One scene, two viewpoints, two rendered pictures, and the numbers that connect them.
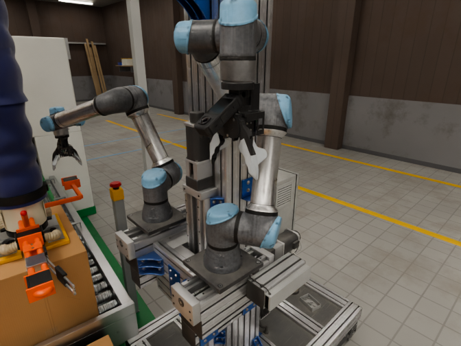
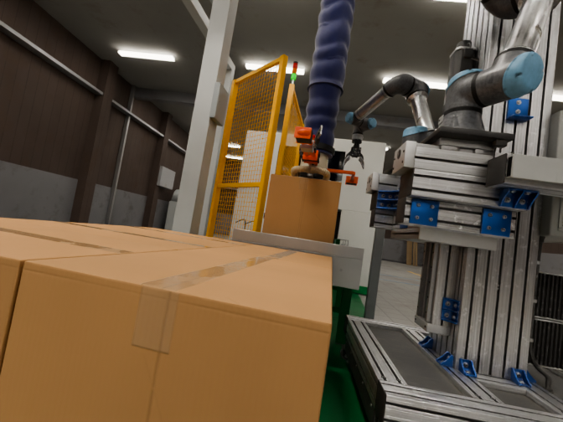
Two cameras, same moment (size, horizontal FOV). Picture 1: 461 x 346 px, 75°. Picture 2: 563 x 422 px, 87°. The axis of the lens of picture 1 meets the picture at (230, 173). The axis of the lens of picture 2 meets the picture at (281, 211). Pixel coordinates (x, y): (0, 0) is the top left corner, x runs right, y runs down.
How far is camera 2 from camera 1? 1.19 m
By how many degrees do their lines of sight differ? 53
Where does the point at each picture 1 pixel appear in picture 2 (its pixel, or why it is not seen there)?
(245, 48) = not seen: outside the picture
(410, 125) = not seen: outside the picture
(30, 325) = (286, 223)
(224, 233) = (462, 86)
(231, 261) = (466, 120)
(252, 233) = (493, 70)
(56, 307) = (305, 219)
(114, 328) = (339, 263)
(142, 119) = (418, 99)
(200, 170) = not seen: hidden behind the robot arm
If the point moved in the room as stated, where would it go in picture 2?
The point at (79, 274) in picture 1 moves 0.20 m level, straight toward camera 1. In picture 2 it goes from (329, 200) to (325, 193)
